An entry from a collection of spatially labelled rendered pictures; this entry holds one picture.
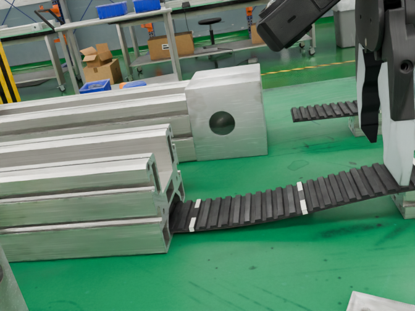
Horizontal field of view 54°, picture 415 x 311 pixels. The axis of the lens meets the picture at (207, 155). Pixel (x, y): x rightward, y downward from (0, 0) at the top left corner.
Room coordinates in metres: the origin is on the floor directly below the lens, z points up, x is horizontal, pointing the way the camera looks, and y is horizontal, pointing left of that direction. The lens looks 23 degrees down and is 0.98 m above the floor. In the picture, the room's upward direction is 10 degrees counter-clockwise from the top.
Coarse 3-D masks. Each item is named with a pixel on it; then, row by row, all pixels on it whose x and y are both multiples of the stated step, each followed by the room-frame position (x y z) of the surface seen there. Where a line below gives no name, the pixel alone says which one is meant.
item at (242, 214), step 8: (240, 200) 0.34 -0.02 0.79; (248, 200) 0.33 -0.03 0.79; (240, 208) 0.33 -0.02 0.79; (248, 208) 0.32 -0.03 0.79; (232, 216) 0.32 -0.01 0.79; (240, 216) 0.31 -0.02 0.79; (248, 216) 0.31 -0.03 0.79; (232, 224) 0.30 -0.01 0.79; (240, 224) 0.30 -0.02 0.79; (248, 224) 0.30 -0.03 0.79
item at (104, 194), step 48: (0, 144) 0.41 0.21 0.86; (48, 144) 0.38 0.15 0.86; (96, 144) 0.37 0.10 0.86; (144, 144) 0.36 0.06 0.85; (0, 192) 0.31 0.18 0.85; (48, 192) 0.31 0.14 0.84; (96, 192) 0.31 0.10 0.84; (144, 192) 0.29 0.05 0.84; (0, 240) 0.31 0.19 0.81; (48, 240) 0.30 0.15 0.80; (96, 240) 0.30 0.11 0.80; (144, 240) 0.29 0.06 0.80
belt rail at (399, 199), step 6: (408, 192) 0.28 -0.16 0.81; (414, 192) 0.28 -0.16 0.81; (396, 198) 0.30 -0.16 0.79; (402, 198) 0.29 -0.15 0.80; (408, 198) 0.28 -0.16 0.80; (414, 198) 0.28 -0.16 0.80; (396, 204) 0.30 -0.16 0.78; (402, 204) 0.29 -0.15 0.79; (408, 204) 0.29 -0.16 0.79; (414, 204) 0.28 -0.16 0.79; (402, 210) 0.29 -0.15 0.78; (408, 210) 0.28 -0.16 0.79; (414, 210) 0.28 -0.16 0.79; (408, 216) 0.28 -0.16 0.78; (414, 216) 0.28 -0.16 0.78
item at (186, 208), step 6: (180, 204) 0.35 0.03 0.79; (186, 204) 0.35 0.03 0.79; (192, 204) 0.35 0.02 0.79; (174, 210) 0.34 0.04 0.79; (180, 210) 0.35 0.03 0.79; (186, 210) 0.34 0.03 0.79; (174, 216) 0.33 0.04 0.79; (180, 216) 0.33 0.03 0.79; (186, 216) 0.33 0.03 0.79; (174, 222) 0.32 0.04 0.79; (180, 222) 0.32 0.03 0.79; (186, 222) 0.32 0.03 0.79; (174, 228) 0.31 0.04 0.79; (180, 228) 0.31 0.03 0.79; (186, 228) 0.31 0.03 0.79
